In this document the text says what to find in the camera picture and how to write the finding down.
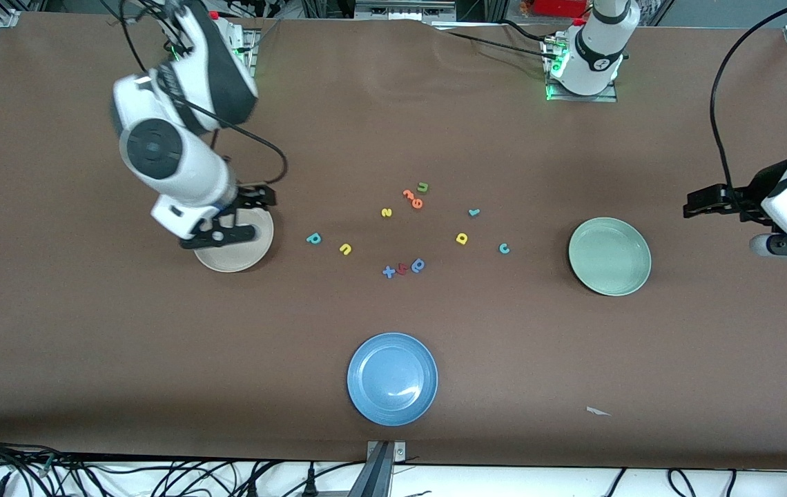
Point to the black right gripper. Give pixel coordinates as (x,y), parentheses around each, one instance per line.
(253,198)

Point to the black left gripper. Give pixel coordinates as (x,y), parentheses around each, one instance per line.
(754,190)

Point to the yellow foam letter n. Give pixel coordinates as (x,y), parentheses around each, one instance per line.
(346,246)

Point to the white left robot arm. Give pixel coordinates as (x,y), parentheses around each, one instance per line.
(594,55)

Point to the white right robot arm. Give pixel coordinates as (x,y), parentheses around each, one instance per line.
(172,159)

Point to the beige brown plate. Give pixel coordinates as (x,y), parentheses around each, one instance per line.
(241,259)

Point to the pale green plate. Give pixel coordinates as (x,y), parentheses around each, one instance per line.
(607,259)

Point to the blue foam letter x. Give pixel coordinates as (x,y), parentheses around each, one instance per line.
(389,272)

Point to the blue foam letter a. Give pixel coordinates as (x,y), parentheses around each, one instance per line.
(415,269)

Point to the blue plate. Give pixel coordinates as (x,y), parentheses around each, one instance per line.
(393,379)

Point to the brown paper table cover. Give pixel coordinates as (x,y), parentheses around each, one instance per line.
(90,345)

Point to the grey metal box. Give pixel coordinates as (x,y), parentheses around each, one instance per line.
(404,10)

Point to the small white paper scrap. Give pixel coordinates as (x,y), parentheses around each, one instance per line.
(596,411)

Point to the red box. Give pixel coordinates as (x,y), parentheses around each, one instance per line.
(559,7)

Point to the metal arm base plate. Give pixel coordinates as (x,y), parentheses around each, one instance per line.
(250,52)
(580,98)

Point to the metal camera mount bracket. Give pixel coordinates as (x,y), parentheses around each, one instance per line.
(383,469)

